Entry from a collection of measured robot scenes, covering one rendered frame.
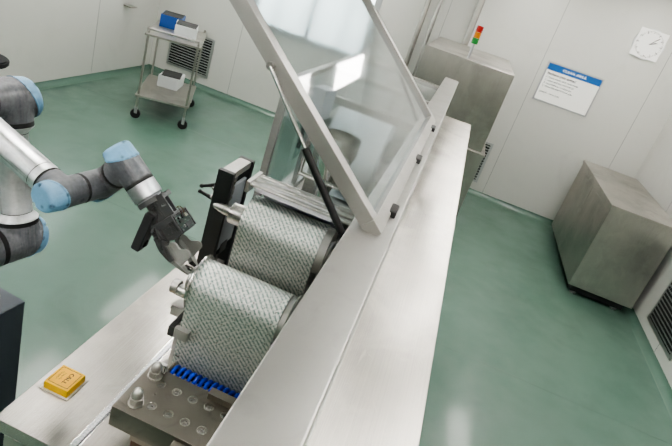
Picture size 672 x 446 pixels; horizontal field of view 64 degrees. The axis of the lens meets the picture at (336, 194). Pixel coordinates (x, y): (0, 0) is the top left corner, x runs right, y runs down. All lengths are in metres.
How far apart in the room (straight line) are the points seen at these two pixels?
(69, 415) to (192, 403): 0.31
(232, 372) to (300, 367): 0.82
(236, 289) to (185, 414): 0.31
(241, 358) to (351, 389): 0.50
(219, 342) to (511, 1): 5.69
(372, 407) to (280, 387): 0.37
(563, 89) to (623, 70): 0.62
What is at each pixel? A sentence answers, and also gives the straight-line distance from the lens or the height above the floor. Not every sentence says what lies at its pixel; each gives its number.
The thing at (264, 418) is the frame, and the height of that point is 1.65.
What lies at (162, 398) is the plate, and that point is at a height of 1.03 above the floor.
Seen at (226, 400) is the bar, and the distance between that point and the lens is 1.45.
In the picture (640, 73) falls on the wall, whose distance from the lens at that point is 6.84.
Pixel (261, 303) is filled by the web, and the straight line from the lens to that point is 1.35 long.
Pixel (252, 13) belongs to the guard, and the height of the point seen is 1.96.
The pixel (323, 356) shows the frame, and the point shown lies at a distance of 0.69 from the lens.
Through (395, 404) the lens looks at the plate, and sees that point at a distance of 1.01.
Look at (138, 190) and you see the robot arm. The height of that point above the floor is 1.45.
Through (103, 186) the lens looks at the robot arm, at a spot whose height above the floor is 1.41.
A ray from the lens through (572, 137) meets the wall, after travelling 6.84.
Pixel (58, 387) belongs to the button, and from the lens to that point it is 1.61.
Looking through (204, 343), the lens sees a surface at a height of 1.13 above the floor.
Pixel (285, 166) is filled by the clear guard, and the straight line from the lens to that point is 2.31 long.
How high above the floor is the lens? 2.08
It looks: 23 degrees down
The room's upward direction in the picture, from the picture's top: 19 degrees clockwise
